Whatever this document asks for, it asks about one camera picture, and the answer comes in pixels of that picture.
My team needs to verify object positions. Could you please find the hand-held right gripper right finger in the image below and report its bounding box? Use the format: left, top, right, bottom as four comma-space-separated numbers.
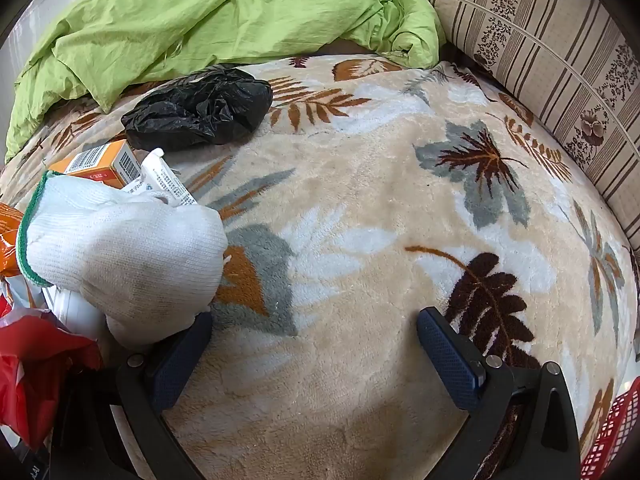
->
416, 306, 581, 480

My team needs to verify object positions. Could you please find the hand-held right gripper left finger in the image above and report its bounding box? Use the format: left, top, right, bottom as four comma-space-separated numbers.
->
116, 311, 215, 480

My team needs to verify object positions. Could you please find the red foil packet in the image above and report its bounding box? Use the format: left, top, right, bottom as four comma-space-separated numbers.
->
0, 295, 103, 451

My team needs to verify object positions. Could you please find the white plastic bottle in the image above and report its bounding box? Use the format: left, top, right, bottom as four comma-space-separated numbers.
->
45, 285, 118, 346

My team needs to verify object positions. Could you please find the white knit glove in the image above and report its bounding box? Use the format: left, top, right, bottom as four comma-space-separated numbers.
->
16, 170, 230, 347

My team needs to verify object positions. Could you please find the red plastic mesh basket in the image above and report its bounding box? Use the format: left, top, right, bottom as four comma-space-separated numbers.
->
580, 375, 640, 480

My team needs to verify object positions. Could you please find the orange medicine box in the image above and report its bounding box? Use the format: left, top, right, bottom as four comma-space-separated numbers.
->
47, 139, 143, 191

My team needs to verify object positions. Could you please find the black plastic bag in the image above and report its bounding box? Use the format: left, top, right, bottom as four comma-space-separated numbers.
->
121, 65, 274, 153

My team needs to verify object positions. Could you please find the white ointment tube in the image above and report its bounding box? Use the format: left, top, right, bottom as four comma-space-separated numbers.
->
120, 147, 198, 208

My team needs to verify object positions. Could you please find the leaf print fleece blanket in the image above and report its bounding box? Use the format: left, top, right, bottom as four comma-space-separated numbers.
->
0, 55, 640, 480

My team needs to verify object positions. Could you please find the orange crumpled wrapper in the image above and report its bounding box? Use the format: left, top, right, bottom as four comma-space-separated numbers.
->
0, 202, 26, 278

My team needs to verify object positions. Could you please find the striped floral cushion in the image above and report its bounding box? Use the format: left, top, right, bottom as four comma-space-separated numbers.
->
419, 0, 640, 251

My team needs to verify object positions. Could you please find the green duvet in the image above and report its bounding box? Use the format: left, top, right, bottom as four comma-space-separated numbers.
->
5, 0, 447, 163

